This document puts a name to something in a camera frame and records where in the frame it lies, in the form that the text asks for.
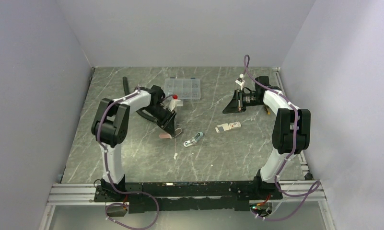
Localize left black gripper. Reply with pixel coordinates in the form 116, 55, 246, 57
143, 104, 177, 137

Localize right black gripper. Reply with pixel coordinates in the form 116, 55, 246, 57
222, 89, 265, 114

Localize pink mini stapler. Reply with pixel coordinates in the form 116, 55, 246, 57
159, 128, 182, 139

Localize white staple box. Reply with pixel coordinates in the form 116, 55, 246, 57
215, 122, 241, 133

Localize blue mini stapler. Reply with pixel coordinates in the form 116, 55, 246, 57
183, 132, 203, 148

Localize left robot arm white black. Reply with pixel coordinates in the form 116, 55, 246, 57
91, 85, 181, 201

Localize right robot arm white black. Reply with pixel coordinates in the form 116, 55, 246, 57
222, 75, 311, 199

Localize yellow black pliers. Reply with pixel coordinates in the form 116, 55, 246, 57
264, 105, 271, 115

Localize clear plastic organizer box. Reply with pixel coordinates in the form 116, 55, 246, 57
163, 78, 201, 100

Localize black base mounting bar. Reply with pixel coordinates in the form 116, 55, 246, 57
94, 177, 283, 214

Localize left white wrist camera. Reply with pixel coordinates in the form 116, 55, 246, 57
167, 94, 184, 112

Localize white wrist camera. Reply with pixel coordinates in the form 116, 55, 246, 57
235, 74, 245, 90
167, 94, 184, 112

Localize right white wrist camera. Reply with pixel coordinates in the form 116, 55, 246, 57
235, 74, 245, 90

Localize black rubber hose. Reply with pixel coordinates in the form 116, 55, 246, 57
122, 77, 157, 123

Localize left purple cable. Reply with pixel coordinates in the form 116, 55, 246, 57
96, 89, 161, 230

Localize aluminium frame rail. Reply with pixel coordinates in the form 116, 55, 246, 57
47, 181, 327, 206

